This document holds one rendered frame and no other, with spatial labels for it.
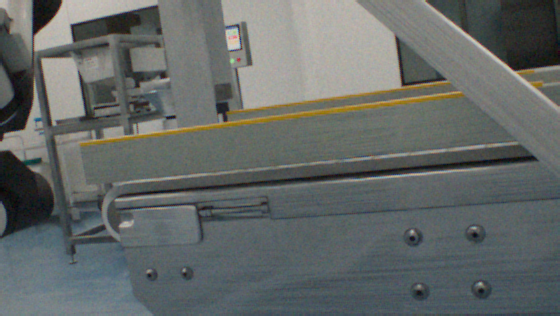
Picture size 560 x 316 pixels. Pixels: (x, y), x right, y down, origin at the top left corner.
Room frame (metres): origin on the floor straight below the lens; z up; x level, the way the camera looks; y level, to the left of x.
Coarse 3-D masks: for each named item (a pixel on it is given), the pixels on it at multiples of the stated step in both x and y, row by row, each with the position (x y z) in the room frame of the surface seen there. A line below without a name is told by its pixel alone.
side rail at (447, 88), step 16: (528, 80) 0.63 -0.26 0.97; (544, 80) 0.63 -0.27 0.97; (368, 96) 0.69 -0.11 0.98; (384, 96) 0.69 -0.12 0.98; (400, 96) 0.68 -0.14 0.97; (416, 96) 0.67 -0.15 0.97; (240, 112) 0.75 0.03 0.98; (256, 112) 0.74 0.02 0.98; (272, 112) 0.74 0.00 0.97; (288, 112) 0.73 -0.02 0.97
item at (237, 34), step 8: (232, 24) 3.53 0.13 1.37; (240, 24) 3.52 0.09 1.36; (232, 32) 3.53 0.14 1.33; (240, 32) 3.52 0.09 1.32; (232, 40) 3.53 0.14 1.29; (240, 40) 3.52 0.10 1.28; (248, 40) 3.58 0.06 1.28; (232, 48) 3.54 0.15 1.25; (240, 48) 3.52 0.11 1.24; (248, 48) 3.56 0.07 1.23; (232, 56) 3.54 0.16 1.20; (240, 56) 3.53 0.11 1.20; (248, 56) 3.54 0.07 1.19; (232, 64) 3.55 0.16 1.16; (240, 64) 3.53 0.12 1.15; (248, 64) 3.53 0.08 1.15; (232, 72) 3.59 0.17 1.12; (240, 88) 3.62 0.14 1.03; (240, 96) 3.60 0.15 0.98; (240, 104) 3.59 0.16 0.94
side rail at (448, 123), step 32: (224, 128) 0.46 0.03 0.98; (256, 128) 0.45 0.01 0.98; (288, 128) 0.44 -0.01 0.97; (320, 128) 0.43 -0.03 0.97; (352, 128) 0.42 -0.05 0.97; (384, 128) 0.42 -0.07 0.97; (416, 128) 0.41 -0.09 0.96; (448, 128) 0.40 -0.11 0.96; (480, 128) 0.39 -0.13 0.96; (96, 160) 0.50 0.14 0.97; (128, 160) 0.49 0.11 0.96; (160, 160) 0.48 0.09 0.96; (192, 160) 0.47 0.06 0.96; (224, 160) 0.46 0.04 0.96; (256, 160) 0.45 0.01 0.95; (288, 160) 0.44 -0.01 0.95; (320, 160) 0.43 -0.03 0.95
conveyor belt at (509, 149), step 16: (496, 144) 0.42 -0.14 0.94; (512, 144) 0.40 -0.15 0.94; (336, 160) 0.46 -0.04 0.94; (352, 160) 0.45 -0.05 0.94; (368, 160) 0.44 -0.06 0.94; (384, 160) 0.43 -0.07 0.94; (400, 160) 0.43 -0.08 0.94; (416, 160) 0.43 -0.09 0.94; (432, 160) 0.42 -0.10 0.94; (448, 160) 0.42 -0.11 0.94; (464, 160) 0.41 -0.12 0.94; (480, 160) 0.41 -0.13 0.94; (176, 176) 0.51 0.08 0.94; (192, 176) 0.49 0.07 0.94; (208, 176) 0.48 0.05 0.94; (224, 176) 0.48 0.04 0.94; (240, 176) 0.47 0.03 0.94; (256, 176) 0.47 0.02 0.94; (272, 176) 0.46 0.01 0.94; (288, 176) 0.46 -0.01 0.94; (304, 176) 0.46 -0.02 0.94; (112, 192) 0.52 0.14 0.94; (128, 192) 0.51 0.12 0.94
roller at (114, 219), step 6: (144, 192) 0.52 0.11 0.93; (150, 192) 0.53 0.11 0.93; (156, 192) 0.53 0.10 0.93; (114, 204) 0.51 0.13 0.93; (108, 210) 0.51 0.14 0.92; (114, 210) 0.51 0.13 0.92; (108, 216) 0.51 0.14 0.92; (114, 216) 0.51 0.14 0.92; (114, 222) 0.51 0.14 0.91; (120, 222) 0.51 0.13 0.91; (114, 228) 0.51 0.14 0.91
